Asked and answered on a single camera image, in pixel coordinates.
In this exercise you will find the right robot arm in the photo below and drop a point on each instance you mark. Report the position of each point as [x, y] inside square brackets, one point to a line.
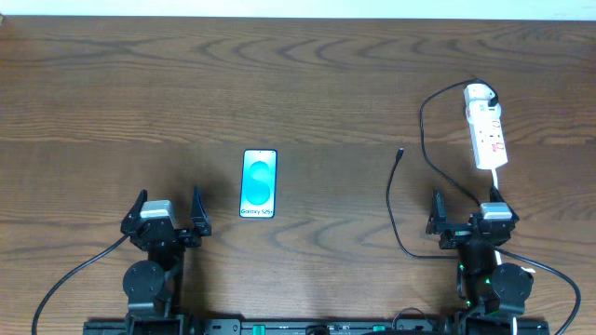
[494, 291]

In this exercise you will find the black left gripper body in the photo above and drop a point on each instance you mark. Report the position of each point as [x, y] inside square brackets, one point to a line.
[167, 233]

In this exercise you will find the white USB charger adapter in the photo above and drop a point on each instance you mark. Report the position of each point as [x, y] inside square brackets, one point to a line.
[477, 91]

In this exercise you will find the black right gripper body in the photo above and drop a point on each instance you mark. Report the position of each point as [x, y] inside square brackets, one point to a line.
[468, 234]

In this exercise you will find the blue Samsung Galaxy smartphone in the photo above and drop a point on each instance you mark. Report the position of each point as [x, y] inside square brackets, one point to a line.
[258, 184]

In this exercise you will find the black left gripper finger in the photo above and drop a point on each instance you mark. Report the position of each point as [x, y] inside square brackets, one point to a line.
[134, 213]
[198, 214]

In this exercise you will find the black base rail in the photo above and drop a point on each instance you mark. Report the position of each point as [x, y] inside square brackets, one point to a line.
[334, 327]

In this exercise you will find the white power strip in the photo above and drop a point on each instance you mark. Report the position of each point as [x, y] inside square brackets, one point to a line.
[486, 132]

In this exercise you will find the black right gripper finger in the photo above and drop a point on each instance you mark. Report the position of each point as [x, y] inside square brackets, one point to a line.
[437, 220]
[495, 196]

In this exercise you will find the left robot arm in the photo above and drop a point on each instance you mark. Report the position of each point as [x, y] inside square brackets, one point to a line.
[154, 286]

